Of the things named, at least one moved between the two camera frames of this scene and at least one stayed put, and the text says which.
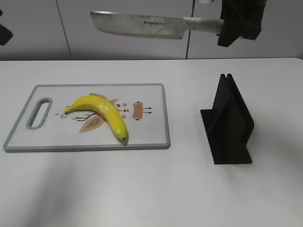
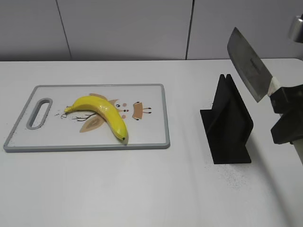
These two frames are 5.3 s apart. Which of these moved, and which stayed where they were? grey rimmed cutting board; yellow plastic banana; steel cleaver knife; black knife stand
Moved: steel cleaver knife
Stayed: grey rimmed cutting board; yellow plastic banana; black knife stand
